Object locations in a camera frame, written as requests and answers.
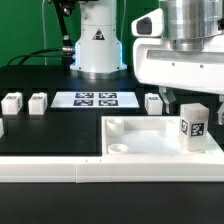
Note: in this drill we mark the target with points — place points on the white L-shaped obstacle fence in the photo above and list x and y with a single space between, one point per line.
111 168

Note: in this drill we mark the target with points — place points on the white block at left edge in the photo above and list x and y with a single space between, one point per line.
1 128

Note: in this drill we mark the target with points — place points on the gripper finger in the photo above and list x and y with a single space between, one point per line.
220 112

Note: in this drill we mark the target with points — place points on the white marker plate with tags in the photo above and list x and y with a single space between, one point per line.
95 100

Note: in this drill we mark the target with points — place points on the white square table top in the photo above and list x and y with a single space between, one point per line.
149 135

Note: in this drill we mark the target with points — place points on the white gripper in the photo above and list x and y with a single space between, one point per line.
180 48

